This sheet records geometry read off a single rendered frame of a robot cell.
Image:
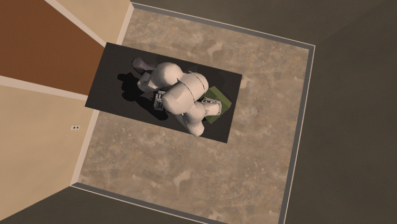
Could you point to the grey bench vise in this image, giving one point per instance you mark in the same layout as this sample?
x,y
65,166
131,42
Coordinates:
x,y
158,100

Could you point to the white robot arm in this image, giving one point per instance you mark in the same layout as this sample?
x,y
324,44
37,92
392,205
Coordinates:
x,y
181,99

